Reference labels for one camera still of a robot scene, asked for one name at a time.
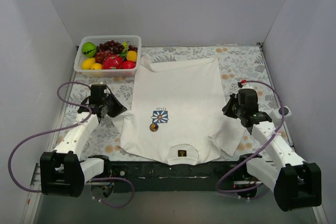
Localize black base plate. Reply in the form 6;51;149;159
88;161;261;198

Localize red toy apple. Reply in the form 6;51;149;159
121;61;136;69

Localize yellow toy lemon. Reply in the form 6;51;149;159
81;57;96;70

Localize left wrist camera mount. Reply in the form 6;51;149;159
103;84;112;96

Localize red toy dragon fruit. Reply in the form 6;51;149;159
102;55;123;70

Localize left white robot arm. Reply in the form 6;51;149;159
40;84;127;197

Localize white plastic fruit basket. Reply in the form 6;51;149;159
74;35;142;78

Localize white bottle grey cap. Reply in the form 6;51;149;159
270;106;292;121

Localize dark red toy grapes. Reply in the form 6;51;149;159
95;40;138;64

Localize floral patterned table mat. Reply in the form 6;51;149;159
59;45;278;162

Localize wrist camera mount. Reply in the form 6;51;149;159
237;80;254;90
103;84;112;96

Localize green toy fruit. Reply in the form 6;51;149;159
81;42;97;58

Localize yellow toy mango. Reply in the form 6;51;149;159
90;63;102;70

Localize aluminium frame rail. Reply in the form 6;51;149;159
30;163;316;186

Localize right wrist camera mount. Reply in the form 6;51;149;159
237;80;254;90

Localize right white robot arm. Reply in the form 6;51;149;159
217;88;322;211

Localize orange toy fruit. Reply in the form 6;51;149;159
126;50;138;62

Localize white printed t-shirt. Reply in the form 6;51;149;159
113;56;245;165

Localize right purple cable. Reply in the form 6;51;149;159
215;80;286;200

